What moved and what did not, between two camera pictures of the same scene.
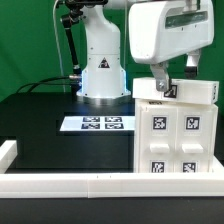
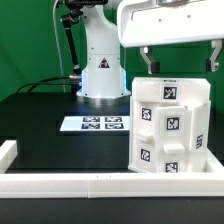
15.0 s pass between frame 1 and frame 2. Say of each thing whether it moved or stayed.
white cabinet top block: moved
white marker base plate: stayed
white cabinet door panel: moved
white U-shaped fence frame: stayed
